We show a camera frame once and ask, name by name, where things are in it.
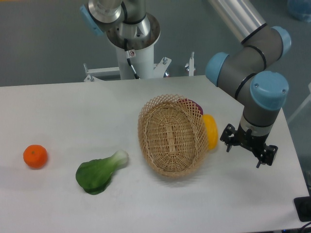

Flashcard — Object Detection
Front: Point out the purple toy vegetable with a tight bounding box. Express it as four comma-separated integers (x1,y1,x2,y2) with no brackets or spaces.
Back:
178,98,204,115

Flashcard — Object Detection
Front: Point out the black device at edge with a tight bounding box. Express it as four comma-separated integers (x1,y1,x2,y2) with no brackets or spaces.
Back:
294,196,311,222

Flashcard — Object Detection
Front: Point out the green bok choy vegetable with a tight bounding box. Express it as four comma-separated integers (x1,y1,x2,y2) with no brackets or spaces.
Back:
75,150,129,195

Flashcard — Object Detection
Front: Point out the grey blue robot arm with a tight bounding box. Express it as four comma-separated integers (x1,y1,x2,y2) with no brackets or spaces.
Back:
80,0,291,166

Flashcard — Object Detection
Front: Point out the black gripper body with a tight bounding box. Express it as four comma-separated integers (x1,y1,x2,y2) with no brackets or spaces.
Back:
237,128,269,152

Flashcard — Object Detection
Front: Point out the woven wicker basket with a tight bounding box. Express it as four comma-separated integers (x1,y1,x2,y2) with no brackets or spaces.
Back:
138,94,208,178

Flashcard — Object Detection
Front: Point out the blue object top right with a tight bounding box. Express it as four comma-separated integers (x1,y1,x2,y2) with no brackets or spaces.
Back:
287,0,311,23

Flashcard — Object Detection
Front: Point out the orange tangerine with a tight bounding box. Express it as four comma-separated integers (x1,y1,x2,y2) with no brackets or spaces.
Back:
23,145,48,169

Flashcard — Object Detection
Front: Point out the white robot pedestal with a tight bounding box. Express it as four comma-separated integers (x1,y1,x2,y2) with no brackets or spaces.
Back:
83,36,196,82

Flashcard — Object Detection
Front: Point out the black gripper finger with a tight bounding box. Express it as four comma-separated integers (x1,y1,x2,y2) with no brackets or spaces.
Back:
255,144,278,168
220,124,237,152

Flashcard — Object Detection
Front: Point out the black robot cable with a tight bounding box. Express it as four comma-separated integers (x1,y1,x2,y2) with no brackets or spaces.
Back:
123,38,141,80

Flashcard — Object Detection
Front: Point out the yellow toy fruit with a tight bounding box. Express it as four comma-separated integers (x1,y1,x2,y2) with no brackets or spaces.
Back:
202,114,218,150

